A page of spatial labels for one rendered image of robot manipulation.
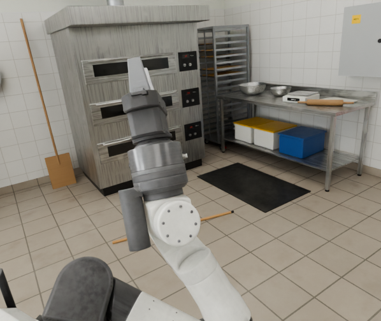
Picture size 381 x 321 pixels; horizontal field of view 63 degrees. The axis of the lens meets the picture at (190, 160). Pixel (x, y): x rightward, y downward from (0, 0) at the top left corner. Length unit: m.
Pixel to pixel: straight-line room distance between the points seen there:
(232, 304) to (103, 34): 3.21
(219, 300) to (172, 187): 0.19
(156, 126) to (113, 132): 3.14
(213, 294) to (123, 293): 0.17
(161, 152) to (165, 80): 3.35
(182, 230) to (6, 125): 4.04
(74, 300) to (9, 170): 4.00
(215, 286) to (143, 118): 0.28
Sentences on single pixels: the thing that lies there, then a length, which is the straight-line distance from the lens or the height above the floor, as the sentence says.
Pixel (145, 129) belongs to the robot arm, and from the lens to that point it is 0.47.
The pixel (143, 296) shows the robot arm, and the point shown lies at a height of 1.19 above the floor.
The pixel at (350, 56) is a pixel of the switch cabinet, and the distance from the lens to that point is 3.90.
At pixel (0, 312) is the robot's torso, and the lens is 0.63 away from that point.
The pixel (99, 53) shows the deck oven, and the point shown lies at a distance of 3.49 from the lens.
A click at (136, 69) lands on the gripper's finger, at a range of 0.50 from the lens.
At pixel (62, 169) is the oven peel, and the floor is 0.22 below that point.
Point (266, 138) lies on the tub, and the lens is 4.20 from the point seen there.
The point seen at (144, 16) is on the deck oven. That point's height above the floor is 1.91.
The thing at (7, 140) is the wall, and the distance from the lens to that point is 4.44.
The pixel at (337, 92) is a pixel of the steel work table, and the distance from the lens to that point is 4.15.
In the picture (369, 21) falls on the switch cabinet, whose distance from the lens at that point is 3.81.
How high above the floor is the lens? 1.61
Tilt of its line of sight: 21 degrees down
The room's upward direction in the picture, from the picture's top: 5 degrees counter-clockwise
